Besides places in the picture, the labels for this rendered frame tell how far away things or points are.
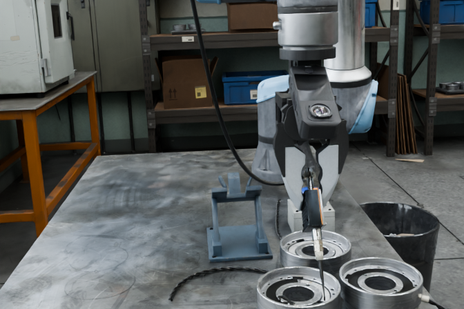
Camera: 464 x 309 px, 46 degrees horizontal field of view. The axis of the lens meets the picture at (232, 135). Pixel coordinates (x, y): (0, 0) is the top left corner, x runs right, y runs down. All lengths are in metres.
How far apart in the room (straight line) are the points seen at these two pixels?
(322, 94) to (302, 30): 0.08
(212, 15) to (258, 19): 0.64
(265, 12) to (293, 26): 3.49
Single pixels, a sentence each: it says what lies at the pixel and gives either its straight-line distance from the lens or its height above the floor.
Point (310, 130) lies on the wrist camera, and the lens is 0.61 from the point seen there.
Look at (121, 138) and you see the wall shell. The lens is 4.86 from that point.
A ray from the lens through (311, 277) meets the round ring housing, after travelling 0.77.
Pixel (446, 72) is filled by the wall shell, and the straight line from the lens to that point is 5.15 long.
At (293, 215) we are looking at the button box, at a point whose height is 0.84.
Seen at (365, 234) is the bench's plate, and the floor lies 0.80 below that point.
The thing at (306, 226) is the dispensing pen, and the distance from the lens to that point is 0.71.
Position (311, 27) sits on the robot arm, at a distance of 0.67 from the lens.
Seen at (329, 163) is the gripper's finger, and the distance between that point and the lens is 0.72.
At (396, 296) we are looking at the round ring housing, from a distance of 0.72.
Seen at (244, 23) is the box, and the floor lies 1.07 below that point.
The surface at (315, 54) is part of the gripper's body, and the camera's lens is 0.68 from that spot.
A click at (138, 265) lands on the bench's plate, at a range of 0.89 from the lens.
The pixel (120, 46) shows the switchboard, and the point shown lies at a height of 0.92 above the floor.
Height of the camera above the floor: 1.19
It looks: 13 degrees down
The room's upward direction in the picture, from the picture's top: 2 degrees counter-clockwise
